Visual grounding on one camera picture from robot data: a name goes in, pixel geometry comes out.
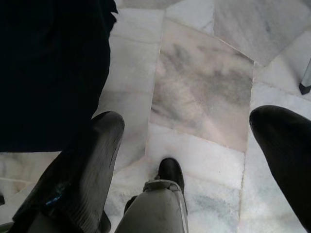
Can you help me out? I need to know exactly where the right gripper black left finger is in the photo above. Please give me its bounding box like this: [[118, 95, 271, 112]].
[[11, 111, 126, 233]]

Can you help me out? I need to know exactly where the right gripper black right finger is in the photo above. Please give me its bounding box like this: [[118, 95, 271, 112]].
[[249, 104, 311, 229]]

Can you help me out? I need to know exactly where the dark navy shirt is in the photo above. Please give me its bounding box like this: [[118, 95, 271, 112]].
[[0, 0, 119, 153]]

